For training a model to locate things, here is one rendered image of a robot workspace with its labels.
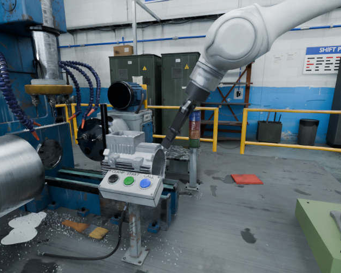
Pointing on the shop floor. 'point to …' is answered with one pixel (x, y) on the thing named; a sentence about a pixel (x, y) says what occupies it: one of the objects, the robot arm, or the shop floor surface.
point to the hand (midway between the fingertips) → (169, 138)
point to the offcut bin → (269, 130)
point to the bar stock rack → (228, 104)
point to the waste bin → (307, 131)
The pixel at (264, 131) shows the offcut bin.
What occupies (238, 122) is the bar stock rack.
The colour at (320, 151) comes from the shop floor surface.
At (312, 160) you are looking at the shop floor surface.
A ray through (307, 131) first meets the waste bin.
